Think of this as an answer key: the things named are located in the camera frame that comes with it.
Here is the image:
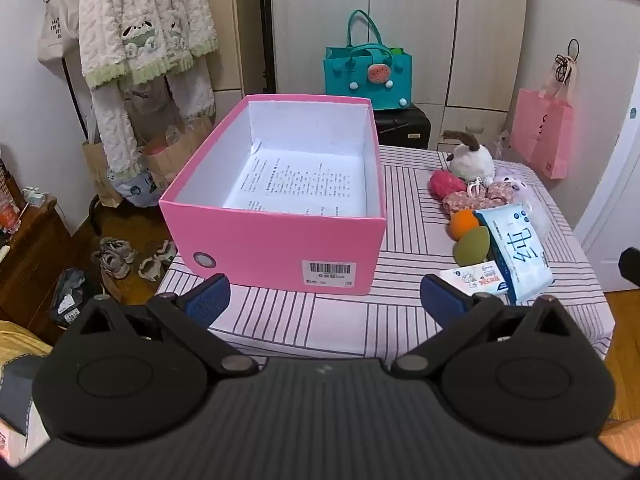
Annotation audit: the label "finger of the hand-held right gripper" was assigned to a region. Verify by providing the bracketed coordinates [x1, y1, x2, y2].
[619, 246, 640, 292]

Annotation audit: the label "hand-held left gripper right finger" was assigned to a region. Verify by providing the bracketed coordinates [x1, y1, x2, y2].
[390, 274, 581, 381]

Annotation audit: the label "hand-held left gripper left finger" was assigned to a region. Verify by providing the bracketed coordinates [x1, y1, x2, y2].
[65, 273, 261, 377]

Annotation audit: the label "small tissue pack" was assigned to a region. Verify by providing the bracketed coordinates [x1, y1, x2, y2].
[439, 260, 511, 297]

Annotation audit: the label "green makeup sponge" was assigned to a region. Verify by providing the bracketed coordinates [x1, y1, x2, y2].
[452, 226, 493, 267]

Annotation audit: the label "orange makeup sponge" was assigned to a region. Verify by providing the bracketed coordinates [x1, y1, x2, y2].
[448, 209, 481, 241]

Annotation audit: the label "large white wipes pack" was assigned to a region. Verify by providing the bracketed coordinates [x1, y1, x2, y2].
[472, 202, 555, 306]

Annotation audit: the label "pink cardboard box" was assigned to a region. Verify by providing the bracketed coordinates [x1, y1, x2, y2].
[158, 93, 387, 296]

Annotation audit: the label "pink fluffy ball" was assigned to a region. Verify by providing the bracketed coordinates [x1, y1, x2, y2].
[428, 170, 468, 200]

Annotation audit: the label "floral fabric pouch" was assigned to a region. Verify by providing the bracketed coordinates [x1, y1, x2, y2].
[442, 181, 515, 213]

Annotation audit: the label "purple plush toy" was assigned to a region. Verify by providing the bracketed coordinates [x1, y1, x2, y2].
[492, 167, 538, 211]

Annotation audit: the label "white plush toy brown ears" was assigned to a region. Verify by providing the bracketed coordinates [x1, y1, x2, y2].
[442, 130, 497, 201]

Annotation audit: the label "beige slipper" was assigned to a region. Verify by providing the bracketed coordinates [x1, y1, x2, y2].
[137, 257, 168, 281]
[152, 240, 177, 266]

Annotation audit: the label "white door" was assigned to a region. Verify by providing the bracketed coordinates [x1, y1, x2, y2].
[575, 75, 640, 293]

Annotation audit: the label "grey sneaker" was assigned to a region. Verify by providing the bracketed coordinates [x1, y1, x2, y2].
[97, 237, 137, 262]
[91, 252, 131, 279]

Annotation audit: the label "black plastic bag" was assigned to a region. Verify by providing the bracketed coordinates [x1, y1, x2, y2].
[50, 267, 103, 328]

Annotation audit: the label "blue and white bag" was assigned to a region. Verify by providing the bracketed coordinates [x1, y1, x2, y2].
[112, 170, 161, 208]

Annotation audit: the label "brown kraft paper bag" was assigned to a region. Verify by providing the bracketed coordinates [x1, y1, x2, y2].
[140, 115, 216, 191]
[82, 137, 126, 208]

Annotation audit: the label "printed paper sheet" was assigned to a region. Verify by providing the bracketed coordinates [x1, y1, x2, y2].
[222, 152, 368, 218]

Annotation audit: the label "pink paper gift bag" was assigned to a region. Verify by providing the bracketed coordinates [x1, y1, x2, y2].
[509, 57, 575, 180]

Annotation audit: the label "wooden cabinet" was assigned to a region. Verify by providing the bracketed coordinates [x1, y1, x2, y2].
[0, 195, 76, 346]

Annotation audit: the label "black hard case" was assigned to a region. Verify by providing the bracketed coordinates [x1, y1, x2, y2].
[372, 105, 432, 150]

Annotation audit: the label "white fleece pajama pants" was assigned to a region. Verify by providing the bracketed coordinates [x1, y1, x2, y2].
[90, 60, 217, 181]

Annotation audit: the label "teal felt handbag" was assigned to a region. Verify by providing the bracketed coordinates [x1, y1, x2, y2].
[323, 9, 413, 112]

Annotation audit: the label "white fleece pajama top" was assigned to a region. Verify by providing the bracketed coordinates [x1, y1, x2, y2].
[77, 0, 219, 90]

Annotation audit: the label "beige canvas tote bag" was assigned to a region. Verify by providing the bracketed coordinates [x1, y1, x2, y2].
[36, 0, 83, 66]

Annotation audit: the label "beige wardrobe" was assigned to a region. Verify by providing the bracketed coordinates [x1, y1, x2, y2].
[270, 0, 531, 151]

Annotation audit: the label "bundle of hair ties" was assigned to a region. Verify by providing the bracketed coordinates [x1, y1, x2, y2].
[553, 38, 582, 84]

